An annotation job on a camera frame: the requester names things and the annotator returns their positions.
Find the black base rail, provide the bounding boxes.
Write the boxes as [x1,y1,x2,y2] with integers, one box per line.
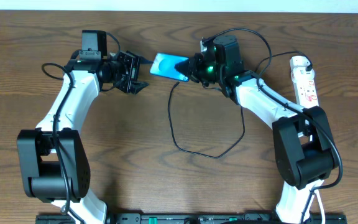
[35,212,347,224]

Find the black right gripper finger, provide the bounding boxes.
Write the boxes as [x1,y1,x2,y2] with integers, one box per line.
[175,69,190,82]
[175,58,193,71]

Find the white power strip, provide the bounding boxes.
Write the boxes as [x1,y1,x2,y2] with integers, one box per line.
[288,55,320,110]

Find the blue Galaxy smartphone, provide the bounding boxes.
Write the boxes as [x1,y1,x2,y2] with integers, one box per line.
[150,53,188,80]

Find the white USB charger adapter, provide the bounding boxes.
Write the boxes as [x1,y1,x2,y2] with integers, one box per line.
[290,55,315,83]

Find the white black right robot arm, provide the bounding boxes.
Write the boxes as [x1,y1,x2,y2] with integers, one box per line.
[175,35,343,223]

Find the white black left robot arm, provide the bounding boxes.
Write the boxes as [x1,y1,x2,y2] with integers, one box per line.
[17,50,149,223]

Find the black USB charging cable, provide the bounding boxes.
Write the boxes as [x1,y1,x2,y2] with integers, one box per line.
[167,50,313,159]

